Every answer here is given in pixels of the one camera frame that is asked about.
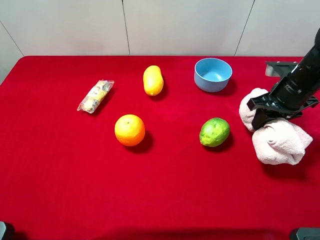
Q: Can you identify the dark object bottom right corner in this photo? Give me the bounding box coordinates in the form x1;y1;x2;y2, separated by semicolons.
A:
289;227;320;240

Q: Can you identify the yellow mango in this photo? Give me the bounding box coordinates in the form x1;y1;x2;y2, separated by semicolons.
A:
143;65;164;96

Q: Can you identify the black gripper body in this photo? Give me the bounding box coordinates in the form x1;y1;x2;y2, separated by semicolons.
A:
247;95;319;119

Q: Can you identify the clear wrapped snack packet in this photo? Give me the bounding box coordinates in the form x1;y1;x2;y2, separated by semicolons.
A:
77;80;115;114

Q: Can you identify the green lime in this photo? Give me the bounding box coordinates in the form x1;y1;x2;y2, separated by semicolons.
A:
199;117;230;147

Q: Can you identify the black mesh left gripper finger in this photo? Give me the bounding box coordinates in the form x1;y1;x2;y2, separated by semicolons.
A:
250;106;283;130

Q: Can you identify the dark object corner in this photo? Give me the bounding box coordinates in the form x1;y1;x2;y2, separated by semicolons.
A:
289;227;320;240
0;221;15;240

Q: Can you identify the light blue bowl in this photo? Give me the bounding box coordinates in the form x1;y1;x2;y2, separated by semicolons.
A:
194;57;233;93

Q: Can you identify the orange fruit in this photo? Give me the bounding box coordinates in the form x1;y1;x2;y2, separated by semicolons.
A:
114;114;146;147

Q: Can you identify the pink towel black band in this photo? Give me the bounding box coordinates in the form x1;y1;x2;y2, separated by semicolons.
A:
239;88;313;165

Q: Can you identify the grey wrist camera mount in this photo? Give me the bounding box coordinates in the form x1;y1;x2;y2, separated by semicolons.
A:
265;61;298;78

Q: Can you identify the dark object bottom left corner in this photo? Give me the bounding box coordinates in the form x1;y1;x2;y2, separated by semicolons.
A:
0;221;15;240

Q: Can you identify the red table cloth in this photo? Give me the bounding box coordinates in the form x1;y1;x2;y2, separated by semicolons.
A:
0;56;320;240

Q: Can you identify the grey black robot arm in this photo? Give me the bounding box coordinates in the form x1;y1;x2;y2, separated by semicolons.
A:
247;32;320;130

